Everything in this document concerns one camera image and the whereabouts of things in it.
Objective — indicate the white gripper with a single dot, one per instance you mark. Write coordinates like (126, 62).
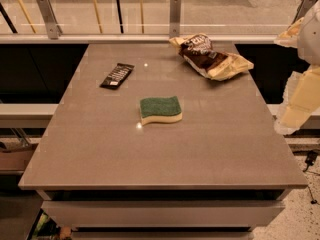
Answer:
(310, 40)

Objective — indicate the brown chip bag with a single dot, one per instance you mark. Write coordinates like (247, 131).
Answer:
(198, 51)

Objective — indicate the green yellow sponge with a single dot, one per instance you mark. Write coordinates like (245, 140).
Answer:
(160, 110)

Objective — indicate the black snack bar wrapper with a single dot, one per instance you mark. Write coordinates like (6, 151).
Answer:
(117, 76)

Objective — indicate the grey table drawer front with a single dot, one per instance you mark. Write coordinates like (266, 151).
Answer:
(78, 214)

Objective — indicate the metal railing bar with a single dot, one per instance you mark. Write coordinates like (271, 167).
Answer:
(123, 38)

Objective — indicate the cardboard box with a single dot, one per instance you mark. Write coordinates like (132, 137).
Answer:
(16, 159)

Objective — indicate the black power adapter with cable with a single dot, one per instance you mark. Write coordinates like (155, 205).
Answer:
(310, 161)

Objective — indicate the middle metal railing bracket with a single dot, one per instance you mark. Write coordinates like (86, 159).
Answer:
(174, 18)

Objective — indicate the left metal railing bracket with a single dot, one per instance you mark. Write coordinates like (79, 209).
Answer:
(52, 27)

